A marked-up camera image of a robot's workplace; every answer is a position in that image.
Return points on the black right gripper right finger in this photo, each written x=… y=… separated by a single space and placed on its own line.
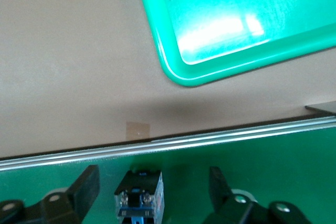
x=220 y=195

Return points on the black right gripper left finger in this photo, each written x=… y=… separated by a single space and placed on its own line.
x=81 y=195

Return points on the green mushroom push button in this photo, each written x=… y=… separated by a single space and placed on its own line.
x=139 y=195

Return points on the green conveyor belt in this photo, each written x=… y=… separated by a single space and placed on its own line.
x=236 y=155

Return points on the green plastic tray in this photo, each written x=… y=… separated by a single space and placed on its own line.
x=236 y=24

